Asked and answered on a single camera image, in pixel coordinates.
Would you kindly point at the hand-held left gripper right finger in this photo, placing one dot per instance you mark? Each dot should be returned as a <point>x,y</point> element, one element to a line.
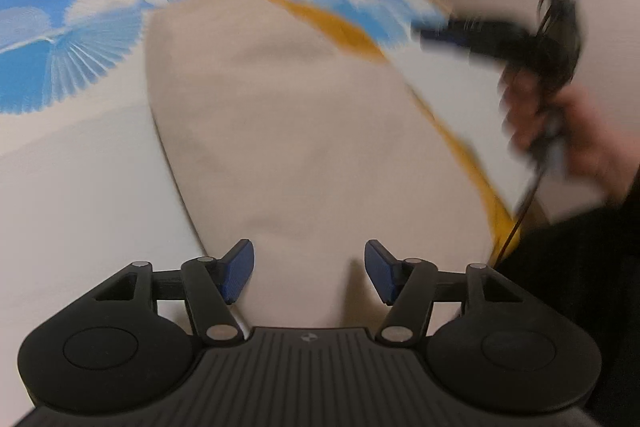
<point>381,269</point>

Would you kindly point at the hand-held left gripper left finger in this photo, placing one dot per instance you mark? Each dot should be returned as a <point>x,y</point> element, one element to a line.
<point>239,269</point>

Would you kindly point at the blue and white printed bedsheet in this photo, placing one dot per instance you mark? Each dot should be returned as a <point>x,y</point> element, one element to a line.
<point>75,157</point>

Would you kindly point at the person's right forearm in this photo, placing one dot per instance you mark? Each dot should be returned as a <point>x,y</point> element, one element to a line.
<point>575,307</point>

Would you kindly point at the person's right hand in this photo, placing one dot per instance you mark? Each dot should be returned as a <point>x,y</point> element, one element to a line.
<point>590,137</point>

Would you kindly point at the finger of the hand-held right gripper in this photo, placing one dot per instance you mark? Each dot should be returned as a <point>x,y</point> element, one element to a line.
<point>445,37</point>

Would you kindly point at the beige and mustard hooded jacket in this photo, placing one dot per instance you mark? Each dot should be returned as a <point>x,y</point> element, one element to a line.
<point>300,132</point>

